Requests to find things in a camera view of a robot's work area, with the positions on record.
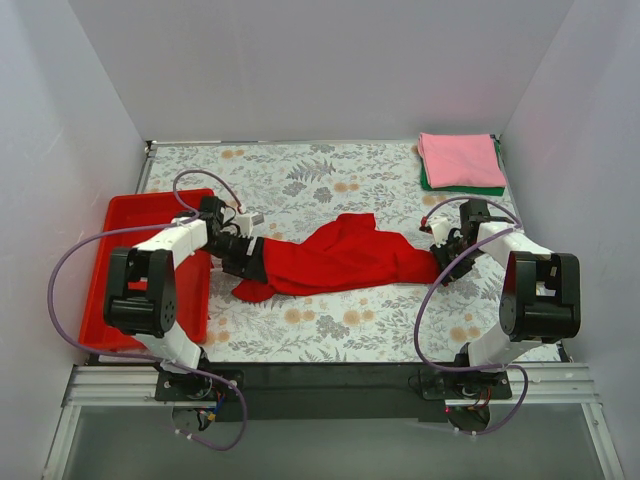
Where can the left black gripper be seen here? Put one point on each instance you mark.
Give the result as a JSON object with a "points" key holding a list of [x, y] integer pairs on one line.
{"points": [[253, 261]]}

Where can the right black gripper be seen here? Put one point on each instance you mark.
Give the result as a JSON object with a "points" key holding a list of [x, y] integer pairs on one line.
{"points": [[451, 259]]}

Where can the green folded t shirt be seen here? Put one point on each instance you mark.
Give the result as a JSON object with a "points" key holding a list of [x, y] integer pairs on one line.
{"points": [[450, 189]]}

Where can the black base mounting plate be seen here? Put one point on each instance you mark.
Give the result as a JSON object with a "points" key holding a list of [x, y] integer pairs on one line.
{"points": [[319, 391]]}

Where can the red plastic tray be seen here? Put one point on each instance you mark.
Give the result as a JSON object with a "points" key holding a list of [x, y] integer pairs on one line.
{"points": [[192, 276]]}

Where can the aluminium frame rail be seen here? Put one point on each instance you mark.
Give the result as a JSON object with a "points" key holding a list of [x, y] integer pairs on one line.
{"points": [[132, 385]]}

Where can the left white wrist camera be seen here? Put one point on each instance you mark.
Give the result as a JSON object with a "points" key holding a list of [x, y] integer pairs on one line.
{"points": [[247, 221]]}

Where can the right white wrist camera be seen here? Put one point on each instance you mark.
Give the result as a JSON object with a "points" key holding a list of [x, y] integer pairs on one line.
{"points": [[436, 226]]}

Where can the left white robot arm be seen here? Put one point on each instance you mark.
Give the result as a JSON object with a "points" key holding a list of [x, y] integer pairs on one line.
{"points": [[141, 290]]}

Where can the pink folded t shirt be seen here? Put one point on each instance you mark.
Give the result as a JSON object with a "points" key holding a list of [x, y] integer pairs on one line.
{"points": [[460, 157]]}

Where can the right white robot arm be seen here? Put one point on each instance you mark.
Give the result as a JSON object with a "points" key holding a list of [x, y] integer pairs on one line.
{"points": [[540, 301]]}

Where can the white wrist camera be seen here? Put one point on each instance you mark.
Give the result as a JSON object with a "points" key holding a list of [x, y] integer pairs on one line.
{"points": [[436, 226], [247, 221]]}

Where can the red t shirt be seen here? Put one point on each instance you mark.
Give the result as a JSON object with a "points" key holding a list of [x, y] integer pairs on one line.
{"points": [[345, 254]]}

